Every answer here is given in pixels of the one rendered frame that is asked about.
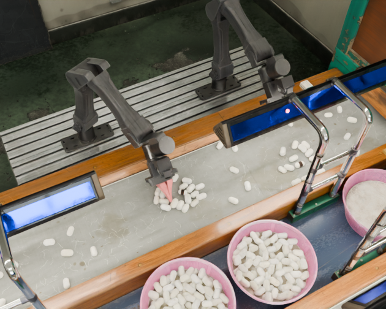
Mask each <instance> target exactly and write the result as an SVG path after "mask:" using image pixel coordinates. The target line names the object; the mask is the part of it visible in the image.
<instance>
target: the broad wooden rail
mask: <svg viewBox="0 0 386 309"><path fill-rule="evenodd" d="M342 75H344V74H343V73H342V72H341V71H340V70H339V69H338V68H337V67H336V68H333V69H330V70H328V71H325V72H322V73H320V74H317V75H314V76H312V77H309V78H306V79H304V80H301V81H299V82H296V83H294V84H295V86H293V92H295V93H297V92H300V91H303V89H302V88H301V87H300V82H303V81H305V80H308V81H309V82H310V83H311V84H312V85H313V86H316V85H318V84H321V83H323V82H325V81H326V79H328V78H331V77H334V76H336V77H339V76H342ZM264 99H267V96H266V94H263V95H261V96H258V97H255V98H253V99H250V100H248V101H245V102H242V103H239V104H237V105H234V106H231V107H229V108H226V109H224V110H220V111H218V112H215V113H212V114H210V115H207V116H205V117H202V118H199V119H197V120H194V121H191V122H188V123H186V124H183V125H181V126H178V127H175V128H173V129H169V130H168V131H164V134H165V135H166V136H169V137H171V138H172V139H173V141H174V143H175V149H174V151H173V152H172V153H171V154H167V155H164V156H169V158H170V160H172V159H175V158H177V157H180V156H182V155H185V154H187V153H190V152H192V151H195V150H198V149H199V148H202V147H205V146H207V145H210V144H212V143H215V142H218V141H220V140H219V138H218V137H217V135H216V134H215V133H214V131H213V127H214V126H215V125H217V124H218V123H219V122H220V121H223V120H227V119H229V118H232V117H234V116H237V115H240V114H242V113H245V112H248V111H250V110H253V109H256V108H258V107H261V106H263V105H266V103H264V104H262V105H260V102H259V101H262V100H264ZM146 163H147V161H146V158H145V155H144V152H143V150H142V146H141V147H139V148H136V149H135V148H134V147H133V146H132V144H130V145H127V146H125V147H122V148H119V149H117V150H113V151H111V152H108V153H106V154H103V155H100V156H98V157H95V158H92V159H89V160H87V161H84V162H81V163H79V164H76V165H74V166H71V167H68V168H66V169H63V170H60V171H57V172H55V173H52V174H50V175H46V176H44V177H41V178H38V179H36V180H33V181H30V182H28V183H25V184H23V185H20V186H17V187H14V188H12V189H9V190H7V191H4V192H1V193H0V204H2V205H4V204H7V203H9V202H12V201H15V200H17V199H20V198H22V197H25V196H28V195H30V194H33V193H36V192H38V191H41V190H43V189H46V188H49V187H51V186H54V185H57V184H59V183H62V182H64V181H67V180H70V179H72V178H75V177H77V176H80V175H83V174H86V173H88V172H90V171H92V170H95V171H96V174H97V176H98V178H99V181H100V185H101V187H104V186H107V185H109V184H112V183H114V182H116V181H119V180H122V179H124V178H127V177H130V176H131V175H134V174H137V173H139V172H142V171H144V170H147V169H148V166H147V164H146Z"/></svg>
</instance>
